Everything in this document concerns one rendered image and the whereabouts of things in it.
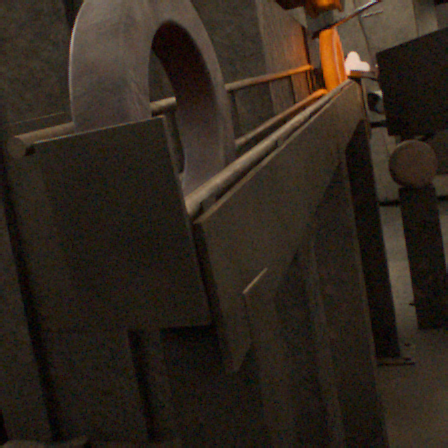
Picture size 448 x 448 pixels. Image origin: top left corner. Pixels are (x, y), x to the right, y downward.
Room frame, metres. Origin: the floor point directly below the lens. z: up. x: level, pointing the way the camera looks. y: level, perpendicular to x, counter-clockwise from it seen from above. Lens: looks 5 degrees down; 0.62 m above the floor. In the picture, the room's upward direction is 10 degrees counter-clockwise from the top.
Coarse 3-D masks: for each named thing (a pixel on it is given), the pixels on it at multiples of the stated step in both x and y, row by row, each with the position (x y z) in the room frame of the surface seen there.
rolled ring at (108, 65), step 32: (96, 0) 0.33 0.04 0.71; (128, 0) 0.32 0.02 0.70; (160, 0) 0.36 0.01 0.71; (96, 32) 0.31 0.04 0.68; (128, 32) 0.31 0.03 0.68; (160, 32) 0.39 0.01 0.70; (192, 32) 0.40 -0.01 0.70; (96, 64) 0.30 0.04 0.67; (128, 64) 0.30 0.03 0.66; (192, 64) 0.42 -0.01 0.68; (96, 96) 0.30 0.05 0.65; (128, 96) 0.29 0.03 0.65; (192, 96) 0.43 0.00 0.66; (224, 96) 0.45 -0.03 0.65; (96, 128) 0.30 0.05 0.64; (192, 128) 0.44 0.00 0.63; (224, 128) 0.44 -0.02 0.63; (192, 160) 0.43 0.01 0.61; (224, 160) 0.43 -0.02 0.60; (224, 192) 0.41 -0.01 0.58
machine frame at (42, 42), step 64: (0, 0) 1.14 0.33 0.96; (64, 0) 1.07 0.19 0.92; (192, 0) 1.01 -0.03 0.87; (256, 0) 0.98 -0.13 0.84; (0, 64) 1.15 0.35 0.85; (64, 64) 1.07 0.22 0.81; (256, 64) 0.98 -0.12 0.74; (320, 64) 1.62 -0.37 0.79; (0, 128) 1.16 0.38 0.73; (0, 192) 1.14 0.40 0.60; (0, 256) 1.15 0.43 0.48; (0, 320) 1.19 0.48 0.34; (64, 320) 1.13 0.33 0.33; (320, 320) 1.06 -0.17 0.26; (0, 384) 1.21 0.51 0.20; (64, 384) 1.15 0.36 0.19; (128, 384) 1.07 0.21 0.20; (320, 384) 0.98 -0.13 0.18
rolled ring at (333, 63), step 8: (328, 32) 1.36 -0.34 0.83; (336, 32) 1.40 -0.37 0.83; (320, 40) 1.35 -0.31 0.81; (328, 40) 1.34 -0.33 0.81; (336, 40) 1.38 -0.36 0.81; (320, 48) 1.34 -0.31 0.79; (328, 48) 1.33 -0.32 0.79; (336, 48) 1.35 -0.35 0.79; (328, 56) 1.32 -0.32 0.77; (336, 56) 1.33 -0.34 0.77; (328, 64) 1.32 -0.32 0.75; (336, 64) 1.32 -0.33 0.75; (344, 64) 1.46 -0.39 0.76; (328, 72) 1.32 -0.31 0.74; (336, 72) 1.32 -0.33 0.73; (344, 72) 1.46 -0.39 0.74; (328, 80) 1.33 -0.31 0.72; (336, 80) 1.32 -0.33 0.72; (344, 80) 1.45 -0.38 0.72; (328, 88) 1.34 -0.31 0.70; (344, 88) 1.43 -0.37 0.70
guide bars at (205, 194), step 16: (304, 112) 0.68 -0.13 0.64; (288, 128) 0.56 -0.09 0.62; (272, 144) 0.49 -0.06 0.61; (240, 160) 0.40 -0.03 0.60; (256, 160) 0.43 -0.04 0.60; (224, 176) 0.36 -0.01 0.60; (240, 176) 0.38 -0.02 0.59; (192, 192) 0.32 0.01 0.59; (208, 192) 0.32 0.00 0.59; (192, 208) 0.29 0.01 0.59; (208, 208) 0.31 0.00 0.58
